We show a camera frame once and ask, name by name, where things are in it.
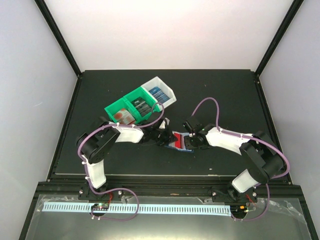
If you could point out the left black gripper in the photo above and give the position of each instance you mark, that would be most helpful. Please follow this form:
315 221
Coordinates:
169 136

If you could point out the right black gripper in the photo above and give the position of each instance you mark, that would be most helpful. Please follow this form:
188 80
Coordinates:
202 146

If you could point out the blue leather card holder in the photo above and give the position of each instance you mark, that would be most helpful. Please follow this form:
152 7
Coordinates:
171 145

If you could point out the red credit card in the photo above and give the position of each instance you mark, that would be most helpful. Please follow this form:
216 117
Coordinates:
179 143

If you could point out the green double card bin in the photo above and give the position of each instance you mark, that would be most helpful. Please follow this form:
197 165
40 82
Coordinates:
127 102

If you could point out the white card bin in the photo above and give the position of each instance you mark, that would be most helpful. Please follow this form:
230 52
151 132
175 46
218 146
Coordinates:
156 81

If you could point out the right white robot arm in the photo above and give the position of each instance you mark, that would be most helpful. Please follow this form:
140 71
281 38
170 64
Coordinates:
262 160

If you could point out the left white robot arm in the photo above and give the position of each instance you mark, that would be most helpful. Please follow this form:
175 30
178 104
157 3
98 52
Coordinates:
92 148

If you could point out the black card stack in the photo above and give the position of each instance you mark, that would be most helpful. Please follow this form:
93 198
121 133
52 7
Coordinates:
141 106

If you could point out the blue card stack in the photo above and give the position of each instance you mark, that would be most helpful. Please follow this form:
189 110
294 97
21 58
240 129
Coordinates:
159 95

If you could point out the red card stack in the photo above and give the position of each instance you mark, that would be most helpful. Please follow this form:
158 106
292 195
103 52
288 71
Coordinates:
124 117

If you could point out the right circuit board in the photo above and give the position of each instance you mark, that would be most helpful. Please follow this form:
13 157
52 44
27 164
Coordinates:
239 209

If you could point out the circuit board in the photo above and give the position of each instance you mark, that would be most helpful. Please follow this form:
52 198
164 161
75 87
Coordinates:
100 207
239 209

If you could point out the left circuit board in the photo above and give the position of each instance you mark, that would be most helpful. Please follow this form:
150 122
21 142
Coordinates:
100 207

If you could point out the white slotted cable duct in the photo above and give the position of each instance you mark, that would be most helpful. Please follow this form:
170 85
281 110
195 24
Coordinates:
160 209

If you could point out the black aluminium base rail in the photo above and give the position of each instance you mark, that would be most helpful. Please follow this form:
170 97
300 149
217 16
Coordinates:
161 186

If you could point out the right black frame post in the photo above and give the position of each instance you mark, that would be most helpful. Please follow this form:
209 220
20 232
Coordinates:
283 27

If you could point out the black frame post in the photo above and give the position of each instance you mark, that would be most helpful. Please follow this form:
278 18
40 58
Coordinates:
48 17
283 27

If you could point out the left black frame post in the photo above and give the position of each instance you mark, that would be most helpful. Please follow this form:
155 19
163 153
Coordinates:
48 17

